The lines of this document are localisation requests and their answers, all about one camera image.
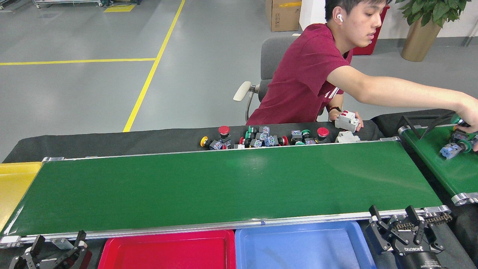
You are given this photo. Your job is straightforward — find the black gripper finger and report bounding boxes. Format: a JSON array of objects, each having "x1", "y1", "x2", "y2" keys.
[
  {"x1": 9, "y1": 235, "x2": 45, "y2": 269},
  {"x1": 56, "y1": 230, "x2": 92, "y2": 269}
]

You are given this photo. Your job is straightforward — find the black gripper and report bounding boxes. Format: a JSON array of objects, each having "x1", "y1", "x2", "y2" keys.
[{"x1": 365, "y1": 205, "x2": 446, "y2": 269}]

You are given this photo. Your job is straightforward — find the white circuit breaker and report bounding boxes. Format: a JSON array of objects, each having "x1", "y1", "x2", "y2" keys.
[
  {"x1": 335, "y1": 131, "x2": 361, "y2": 143},
  {"x1": 335, "y1": 110, "x2": 360, "y2": 133}
]

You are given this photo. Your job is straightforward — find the yellow push button switch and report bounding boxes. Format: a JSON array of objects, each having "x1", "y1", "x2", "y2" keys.
[{"x1": 201, "y1": 136, "x2": 224, "y2": 150}]

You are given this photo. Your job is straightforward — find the green feeder conveyor belt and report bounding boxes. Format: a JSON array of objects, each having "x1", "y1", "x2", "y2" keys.
[{"x1": 397, "y1": 123, "x2": 478, "y2": 207}]

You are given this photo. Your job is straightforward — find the yellow plastic tray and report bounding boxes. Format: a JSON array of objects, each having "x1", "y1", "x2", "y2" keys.
[{"x1": 0, "y1": 162, "x2": 43, "y2": 233}]

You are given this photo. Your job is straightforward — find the red plastic tray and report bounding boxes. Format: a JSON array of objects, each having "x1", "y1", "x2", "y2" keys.
[{"x1": 98, "y1": 229, "x2": 236, "y2": 269}]

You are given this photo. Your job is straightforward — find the blue plastic tray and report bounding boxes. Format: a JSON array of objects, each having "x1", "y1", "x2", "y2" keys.
[{"x1": 235, "y1": 220, "x2": 378, "y2": 269}]

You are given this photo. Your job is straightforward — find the long green conveyor belt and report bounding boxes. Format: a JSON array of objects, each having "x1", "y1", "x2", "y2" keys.
[{"x1": 0, "y1": 136, "x2": 453, "y2": 249}]

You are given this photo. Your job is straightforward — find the person's left hand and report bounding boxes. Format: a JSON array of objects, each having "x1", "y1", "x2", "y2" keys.
[{"x1": 329, "y1": 109, "x2": 364, "y2": 132}]

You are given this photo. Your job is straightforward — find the person's right hand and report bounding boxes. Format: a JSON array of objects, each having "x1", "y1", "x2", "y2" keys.
[{"x1": 456, "y1": 98, "x2": 478, "y2": 152}]

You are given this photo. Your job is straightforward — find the large black table cloth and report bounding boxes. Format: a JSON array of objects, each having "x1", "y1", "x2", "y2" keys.
[{"x1": 0, "y1": 120, "x2": 477, "y2": 269}]

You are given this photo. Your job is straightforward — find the person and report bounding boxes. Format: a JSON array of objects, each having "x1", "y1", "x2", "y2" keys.
[{"x1": 246, "y1": 0, "x2": 478, "y2": 152}]

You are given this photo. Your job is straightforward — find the red fire extinguisher cabinet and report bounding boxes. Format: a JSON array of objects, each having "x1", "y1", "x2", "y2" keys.
[{"x1": 353, "y1": 4, "x2": 391, "y2": 56}]

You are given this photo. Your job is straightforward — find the gold plant pot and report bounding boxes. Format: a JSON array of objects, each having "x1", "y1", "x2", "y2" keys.
[{"x1": 401, "y1": 17, "x2": 443, "y2": 62}]

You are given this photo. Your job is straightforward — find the grey office chair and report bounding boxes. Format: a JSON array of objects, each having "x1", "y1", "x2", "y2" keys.
[{"x1": 233, "y1": 34, "x2": 325, "y2": 122}]

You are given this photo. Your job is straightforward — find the green potted plant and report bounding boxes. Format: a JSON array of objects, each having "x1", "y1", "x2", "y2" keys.
[{"x1": 395, "y1": 0, "x2": 472, "y2": 27}]

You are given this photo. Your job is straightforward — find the brown cardboard box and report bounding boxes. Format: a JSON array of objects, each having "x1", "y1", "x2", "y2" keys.
[{"x1": 265, "y1": 0, "x2": 302, "y2": 32}]

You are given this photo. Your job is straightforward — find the metal wheeled cart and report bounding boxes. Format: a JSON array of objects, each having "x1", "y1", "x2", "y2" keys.
[{"x1": 32, "y1": 0, "x2": 109, "y2": 9}]

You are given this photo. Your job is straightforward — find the black drive chain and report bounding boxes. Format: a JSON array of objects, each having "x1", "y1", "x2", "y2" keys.
[{"x1": 395, "y1": 213, "x2": 453, "y2": 230}]

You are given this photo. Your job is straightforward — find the black cable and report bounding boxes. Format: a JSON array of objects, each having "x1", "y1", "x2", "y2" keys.
[{"x1": 421, "y1": 113, "x2": 457, "y2": 140}]

